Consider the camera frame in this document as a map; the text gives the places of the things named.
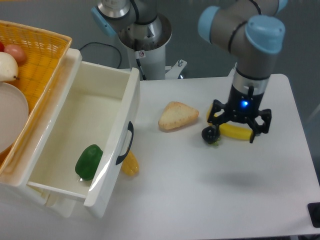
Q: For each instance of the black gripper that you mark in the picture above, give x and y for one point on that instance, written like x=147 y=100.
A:
x=239 y=106

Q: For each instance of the green toy pepper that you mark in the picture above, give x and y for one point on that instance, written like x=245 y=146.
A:
x=88 y=162

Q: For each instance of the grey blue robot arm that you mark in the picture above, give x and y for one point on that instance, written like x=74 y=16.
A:
x=249 y=30

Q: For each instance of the open white upper drawer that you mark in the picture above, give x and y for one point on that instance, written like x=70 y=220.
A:
x=100 y=109

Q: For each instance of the white drawer cabinet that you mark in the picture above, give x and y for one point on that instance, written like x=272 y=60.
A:
x=23 y=156

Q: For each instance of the yellow toy banana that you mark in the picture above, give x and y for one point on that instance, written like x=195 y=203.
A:
x=235 y=132

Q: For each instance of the triangular toy bread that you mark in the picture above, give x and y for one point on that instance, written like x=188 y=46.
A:
x=176 y=115

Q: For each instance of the black corner object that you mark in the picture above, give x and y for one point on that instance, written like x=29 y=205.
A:
x=314 y=212

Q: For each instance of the yellow toy corn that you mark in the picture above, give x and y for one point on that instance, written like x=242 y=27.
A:
x=130 y=165

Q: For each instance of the yellow woven basket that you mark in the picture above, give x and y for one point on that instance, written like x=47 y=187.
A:
x=45 y=51

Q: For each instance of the white plate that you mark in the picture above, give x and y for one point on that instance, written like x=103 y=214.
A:
x=14 y=113

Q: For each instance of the pink toy peach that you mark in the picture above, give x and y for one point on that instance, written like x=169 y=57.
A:
x=16 y=52

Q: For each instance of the white toy pear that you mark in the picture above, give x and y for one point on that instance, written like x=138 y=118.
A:
x=9 y=69

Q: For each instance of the white mounting bracket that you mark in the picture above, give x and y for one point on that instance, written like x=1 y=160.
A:
x=175 y=71

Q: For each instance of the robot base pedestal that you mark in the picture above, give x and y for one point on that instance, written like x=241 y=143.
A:
x=141 y=29

